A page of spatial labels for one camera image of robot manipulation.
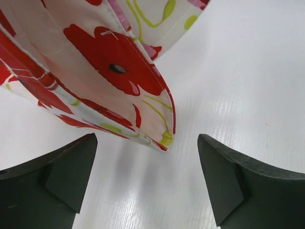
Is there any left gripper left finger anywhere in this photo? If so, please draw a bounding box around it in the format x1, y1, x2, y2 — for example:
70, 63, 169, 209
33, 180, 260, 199
0, 134, 98, 229

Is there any red poppy floral skirt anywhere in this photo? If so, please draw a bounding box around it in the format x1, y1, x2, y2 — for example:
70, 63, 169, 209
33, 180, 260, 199
0, 0, 208, 152

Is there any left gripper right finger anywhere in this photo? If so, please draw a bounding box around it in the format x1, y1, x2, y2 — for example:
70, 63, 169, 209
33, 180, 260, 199
197, 134, 305, 229

